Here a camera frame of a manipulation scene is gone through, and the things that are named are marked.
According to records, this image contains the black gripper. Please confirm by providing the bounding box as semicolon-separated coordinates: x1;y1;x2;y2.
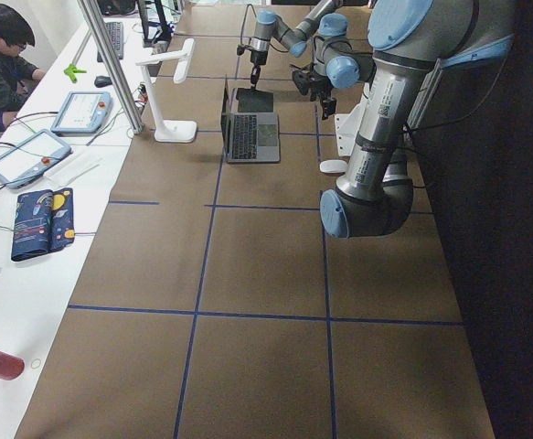
292;69;336;120
251;48;268;88

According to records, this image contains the white computer mouse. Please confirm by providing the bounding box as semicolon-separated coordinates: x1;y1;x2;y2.
319;159;347;174

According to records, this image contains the grey laptop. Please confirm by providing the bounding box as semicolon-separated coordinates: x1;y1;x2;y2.
220;77;281;164

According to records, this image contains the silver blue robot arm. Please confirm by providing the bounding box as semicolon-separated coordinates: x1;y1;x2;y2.
239;0;344;90
320;1;516;238

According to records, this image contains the white desk lamp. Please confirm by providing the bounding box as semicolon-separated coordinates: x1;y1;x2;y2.
135;37;197;143

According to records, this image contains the grey desk mouse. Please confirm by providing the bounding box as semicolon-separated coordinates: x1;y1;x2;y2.
93;75;112;88

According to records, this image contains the black keyboard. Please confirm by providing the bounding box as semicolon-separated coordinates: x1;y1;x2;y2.
104;21;124;59

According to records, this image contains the upper teach pendant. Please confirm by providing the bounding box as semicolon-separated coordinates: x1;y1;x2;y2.
50;91;112;136

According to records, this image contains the teach pendant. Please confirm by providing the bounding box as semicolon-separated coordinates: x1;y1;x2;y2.
0;129;72;189
50;91;112;136

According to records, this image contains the green clamp tool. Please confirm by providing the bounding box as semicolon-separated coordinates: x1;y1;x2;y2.
64;63;86;83

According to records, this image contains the lower teach pendant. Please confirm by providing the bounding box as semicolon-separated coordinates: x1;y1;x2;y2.
0;129;72;189

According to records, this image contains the dark blue patterned pouch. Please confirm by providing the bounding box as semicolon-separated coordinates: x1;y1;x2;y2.
10;187;75;262

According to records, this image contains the aluminium frame post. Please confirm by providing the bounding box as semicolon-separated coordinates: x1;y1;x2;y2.
78;0;144;134

